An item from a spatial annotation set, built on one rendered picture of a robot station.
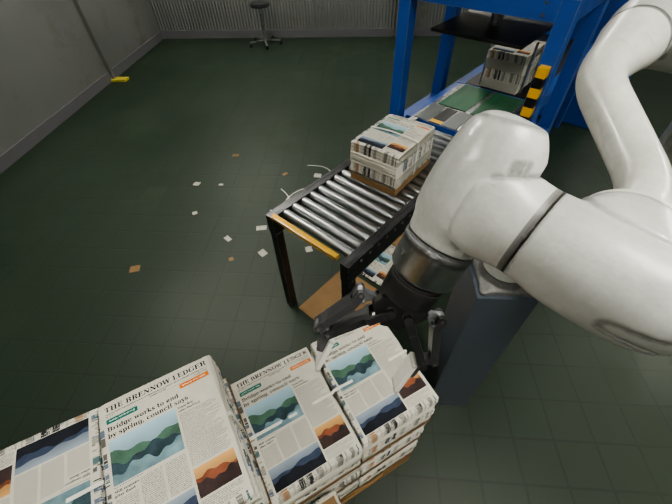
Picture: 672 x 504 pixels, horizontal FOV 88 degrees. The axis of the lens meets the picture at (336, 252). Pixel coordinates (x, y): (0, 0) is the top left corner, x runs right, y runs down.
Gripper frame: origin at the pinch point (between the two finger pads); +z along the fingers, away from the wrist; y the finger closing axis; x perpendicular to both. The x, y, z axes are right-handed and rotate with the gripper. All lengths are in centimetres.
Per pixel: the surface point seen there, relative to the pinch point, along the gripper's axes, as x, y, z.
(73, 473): -3, 45, 59
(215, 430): -11.0, 18.1, 44.1
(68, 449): -7, 49, 59
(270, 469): -14, 0, 62
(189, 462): -5, 21, 47
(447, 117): -215, -64, -27
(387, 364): -44, -30, 40
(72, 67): -448, 323, 105
